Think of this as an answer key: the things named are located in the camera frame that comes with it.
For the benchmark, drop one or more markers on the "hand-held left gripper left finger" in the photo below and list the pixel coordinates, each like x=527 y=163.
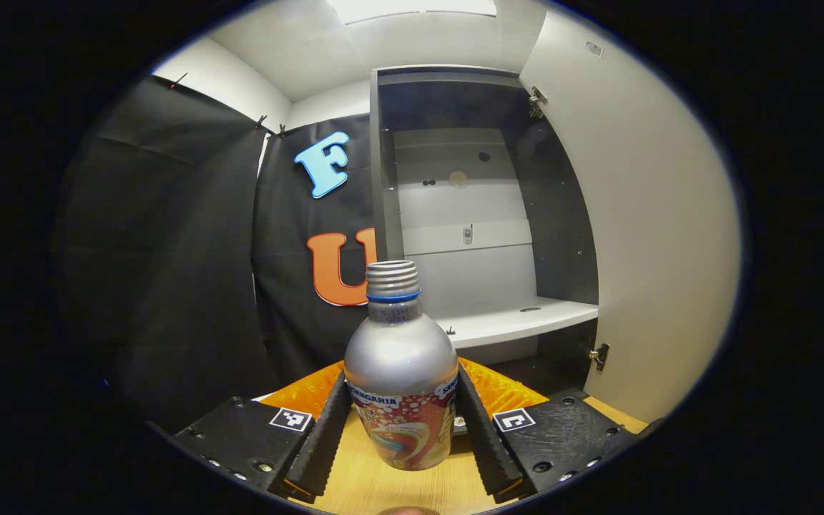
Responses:
x=322 y=443

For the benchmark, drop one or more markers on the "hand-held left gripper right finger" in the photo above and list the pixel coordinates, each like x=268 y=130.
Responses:
x=487 y=443

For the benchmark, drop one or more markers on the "silver bottle with colourful label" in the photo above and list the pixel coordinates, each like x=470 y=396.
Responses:
x=401 y=357

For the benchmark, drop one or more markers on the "grey cabinet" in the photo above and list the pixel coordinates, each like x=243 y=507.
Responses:
x=512 y=322

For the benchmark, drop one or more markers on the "beige cabinet door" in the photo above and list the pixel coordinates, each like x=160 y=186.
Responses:
x=655 y=214

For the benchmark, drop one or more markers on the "metal door hinge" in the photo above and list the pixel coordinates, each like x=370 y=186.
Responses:
x=538 y=101
x=600 y=355

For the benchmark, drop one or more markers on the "black backdrop cloth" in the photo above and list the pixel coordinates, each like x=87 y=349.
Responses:
x=169 y=250

